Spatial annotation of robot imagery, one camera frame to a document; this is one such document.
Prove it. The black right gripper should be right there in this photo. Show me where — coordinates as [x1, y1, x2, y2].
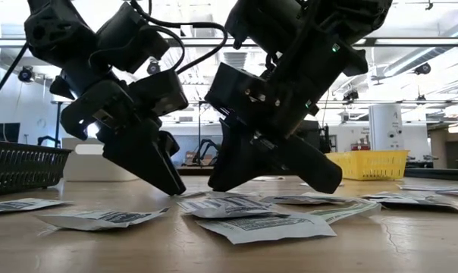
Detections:
[207, 78, 344, 195]

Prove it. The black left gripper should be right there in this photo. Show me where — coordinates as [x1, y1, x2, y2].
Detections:
[59, 78, 188, 197]

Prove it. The blue striped bandage packet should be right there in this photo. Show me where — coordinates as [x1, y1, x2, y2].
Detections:
[174, 190, 261, 199]
[198, 196, 275, 208]

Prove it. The small white packet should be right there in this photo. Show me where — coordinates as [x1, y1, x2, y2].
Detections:
[251, 175, 287, 182]
[397, 184, 458, 192]

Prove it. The white plastic bin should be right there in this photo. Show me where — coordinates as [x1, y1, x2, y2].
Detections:
[61, 136, 139, 182]

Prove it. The small green printed packet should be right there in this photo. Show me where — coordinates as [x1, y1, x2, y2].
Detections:
[308, 199, 383, 225]

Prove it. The yellow plastic basket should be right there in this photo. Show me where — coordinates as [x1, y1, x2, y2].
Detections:
[325, 149, 409, 181]

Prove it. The white round column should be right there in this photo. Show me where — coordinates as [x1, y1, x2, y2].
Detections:
[368, 102, 404, 152]

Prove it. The black plastic basket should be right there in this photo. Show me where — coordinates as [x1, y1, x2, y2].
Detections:
[0, 140, 74, 197]

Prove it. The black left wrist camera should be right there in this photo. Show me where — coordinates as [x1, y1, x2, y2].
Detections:
[129, 70, 190, 117]

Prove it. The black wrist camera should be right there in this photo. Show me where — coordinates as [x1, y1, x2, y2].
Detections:
[205, 61, 281, 132]
[129, 70, 190, 117]

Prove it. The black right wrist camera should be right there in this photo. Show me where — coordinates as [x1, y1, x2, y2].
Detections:
[205, 61, 281, 132]

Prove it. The black wall monitor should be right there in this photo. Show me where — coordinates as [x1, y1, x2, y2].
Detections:
[0, 122, 21, 144]

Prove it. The thin black cable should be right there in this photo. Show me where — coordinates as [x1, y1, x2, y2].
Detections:
[0, 43, 30, 111]

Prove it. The black metal table frame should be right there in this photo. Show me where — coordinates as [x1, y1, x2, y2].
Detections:
[175, 166, 458, 182]

